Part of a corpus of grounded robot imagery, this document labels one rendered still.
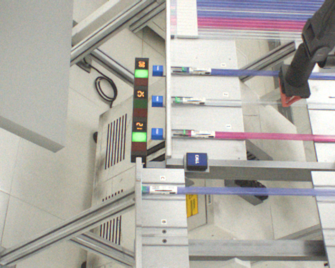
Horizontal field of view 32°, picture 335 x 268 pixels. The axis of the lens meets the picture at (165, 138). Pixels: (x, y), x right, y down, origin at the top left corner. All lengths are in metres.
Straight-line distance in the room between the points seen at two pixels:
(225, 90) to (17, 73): 0.57
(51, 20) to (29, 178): 0.72
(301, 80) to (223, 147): 0.25
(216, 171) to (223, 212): 0.31
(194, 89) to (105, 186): 0.68
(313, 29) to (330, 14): 0.08
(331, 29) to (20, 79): 0.71
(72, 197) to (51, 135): 0.86
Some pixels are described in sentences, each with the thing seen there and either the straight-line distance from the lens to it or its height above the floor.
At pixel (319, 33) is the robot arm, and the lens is 1.35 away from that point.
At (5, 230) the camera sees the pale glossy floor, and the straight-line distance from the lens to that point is 1.95.
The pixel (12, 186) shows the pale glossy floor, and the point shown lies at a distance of 2.03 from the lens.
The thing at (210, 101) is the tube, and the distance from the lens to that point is 1.54.
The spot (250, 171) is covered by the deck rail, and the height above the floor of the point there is 0.85.
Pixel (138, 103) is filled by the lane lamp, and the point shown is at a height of 0.65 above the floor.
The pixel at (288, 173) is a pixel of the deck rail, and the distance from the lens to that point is 1.48.
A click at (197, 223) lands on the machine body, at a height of 0.56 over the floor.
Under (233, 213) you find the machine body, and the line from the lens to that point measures 1.78.
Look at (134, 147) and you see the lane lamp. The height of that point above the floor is 0.65.
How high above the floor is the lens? 1.50
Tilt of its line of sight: 33 degrees down
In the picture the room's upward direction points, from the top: 62 degrees clockwise
